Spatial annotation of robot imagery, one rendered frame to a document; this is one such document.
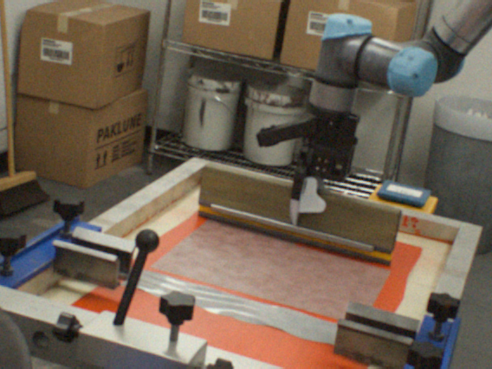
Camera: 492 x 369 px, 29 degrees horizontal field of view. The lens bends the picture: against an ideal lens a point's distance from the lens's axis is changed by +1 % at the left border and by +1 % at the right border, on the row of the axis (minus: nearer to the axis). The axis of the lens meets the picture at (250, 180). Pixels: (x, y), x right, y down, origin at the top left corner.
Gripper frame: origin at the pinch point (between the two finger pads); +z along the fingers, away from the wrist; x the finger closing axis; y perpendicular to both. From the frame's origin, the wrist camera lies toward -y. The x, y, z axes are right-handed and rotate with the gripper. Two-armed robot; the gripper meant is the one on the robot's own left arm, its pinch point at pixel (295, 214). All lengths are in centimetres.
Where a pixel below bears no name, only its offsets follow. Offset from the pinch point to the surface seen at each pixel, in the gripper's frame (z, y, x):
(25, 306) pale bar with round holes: -3, -16, -64
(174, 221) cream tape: 5.5, -19.9, -5.7
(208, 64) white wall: 51, -132, 329
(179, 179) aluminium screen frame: 1.9, -24.3, 5.9
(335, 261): 4.4, 9.4, -4.9
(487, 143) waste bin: 44, 22, 275
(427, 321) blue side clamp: -1.0, 27.3, -29.7
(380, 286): 4.1, 18.2, -10.5
